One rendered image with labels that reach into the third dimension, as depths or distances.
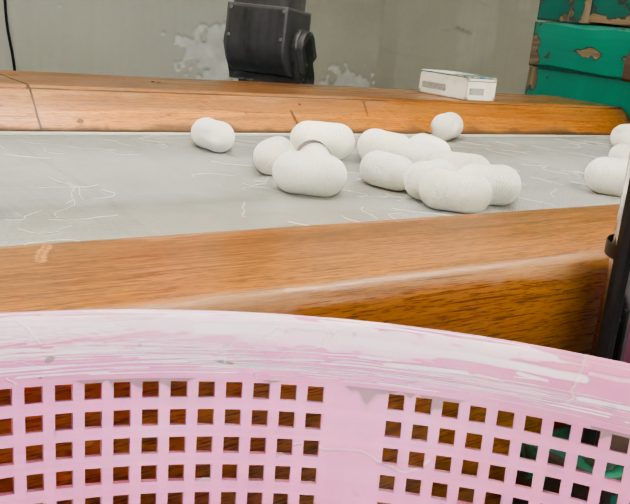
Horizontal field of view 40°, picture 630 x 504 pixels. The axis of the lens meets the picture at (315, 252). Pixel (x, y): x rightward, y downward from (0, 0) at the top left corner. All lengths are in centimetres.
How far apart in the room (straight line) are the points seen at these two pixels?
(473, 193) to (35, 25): 215
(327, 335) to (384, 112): 53
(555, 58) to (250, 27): 32
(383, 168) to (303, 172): 5
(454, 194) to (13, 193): 19
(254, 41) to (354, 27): 199
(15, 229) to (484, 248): 16
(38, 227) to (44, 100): 23
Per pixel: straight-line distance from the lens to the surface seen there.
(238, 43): 90
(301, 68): 90
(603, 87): 94
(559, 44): 98
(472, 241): 25
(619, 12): 94
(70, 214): 34
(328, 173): 40
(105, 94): 56
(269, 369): 15
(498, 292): 23
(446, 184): 40
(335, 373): 15
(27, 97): 54
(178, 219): 34
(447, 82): 77
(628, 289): 24
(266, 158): 44
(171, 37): 259
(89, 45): 252
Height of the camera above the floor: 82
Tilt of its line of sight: 15 degrees down
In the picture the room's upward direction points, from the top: 6 degrees clockwise
